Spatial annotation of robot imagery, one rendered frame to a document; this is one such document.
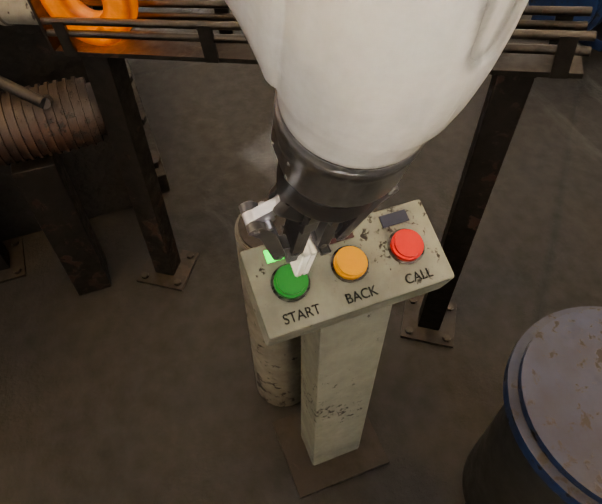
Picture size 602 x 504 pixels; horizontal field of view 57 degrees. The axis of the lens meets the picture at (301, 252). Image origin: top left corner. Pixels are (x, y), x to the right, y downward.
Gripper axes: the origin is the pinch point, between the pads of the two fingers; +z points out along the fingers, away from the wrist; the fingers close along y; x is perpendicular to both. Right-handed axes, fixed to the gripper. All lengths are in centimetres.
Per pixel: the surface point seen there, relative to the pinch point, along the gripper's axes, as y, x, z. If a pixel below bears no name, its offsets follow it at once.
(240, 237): 2.3, -11.3, 22.8
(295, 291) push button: 0.3, 1.8, 8.3
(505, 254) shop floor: -68, -5, 76
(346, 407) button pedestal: -7.5, 15.9, 41.0
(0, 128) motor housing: 34, -48, 37
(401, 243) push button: -13.9, 0.2, 8.4
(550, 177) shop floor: -97, -23, 83
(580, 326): -40.0, 16.8, 21.8
